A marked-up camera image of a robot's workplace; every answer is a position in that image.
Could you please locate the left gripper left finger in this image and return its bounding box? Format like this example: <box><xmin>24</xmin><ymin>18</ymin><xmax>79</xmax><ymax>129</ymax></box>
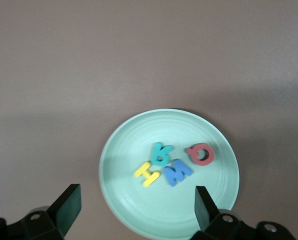
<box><xmin>6</xmin><ymin>183</ymin><xmax>82</xmax><ymax>240</ymax></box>

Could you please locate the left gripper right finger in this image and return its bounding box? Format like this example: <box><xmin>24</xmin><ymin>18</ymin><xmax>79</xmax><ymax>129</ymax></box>
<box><xmin>191</xmin><ymin>185</ymin><xmax>259</xmax><ymax>240</ymax></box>

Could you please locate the blue capital letter M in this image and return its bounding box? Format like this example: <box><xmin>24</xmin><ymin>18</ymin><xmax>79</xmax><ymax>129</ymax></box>
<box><xmin>163</xmin><ymin>159</ymin><xmax>194</xmax><ymax>188</ymax></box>

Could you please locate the red letter Q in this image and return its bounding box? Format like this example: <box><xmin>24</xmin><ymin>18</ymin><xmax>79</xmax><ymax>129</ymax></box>
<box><xmin>184</xmin><ymin>142</ymin><xmax>216</xmax><ymax>167</ymax></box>

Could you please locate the yellow letter H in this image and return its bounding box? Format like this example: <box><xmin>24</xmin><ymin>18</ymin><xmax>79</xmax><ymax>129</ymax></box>
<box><xmin>133</xmin><ymin>161</ymin><xmax>161</xmax><ymax>188</ymax></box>

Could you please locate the teal letter R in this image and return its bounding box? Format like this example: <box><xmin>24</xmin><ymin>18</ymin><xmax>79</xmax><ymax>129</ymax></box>
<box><xmin>148</xmin><ymin>142</ymin><xmax>174</xmax><ymax>168</ymax></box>

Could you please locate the green plate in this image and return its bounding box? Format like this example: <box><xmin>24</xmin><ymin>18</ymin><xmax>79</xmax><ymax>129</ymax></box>
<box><xmin>98</xmin><ymin>107</ymin><xmax>240</xmax><ymax>240</ymax></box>

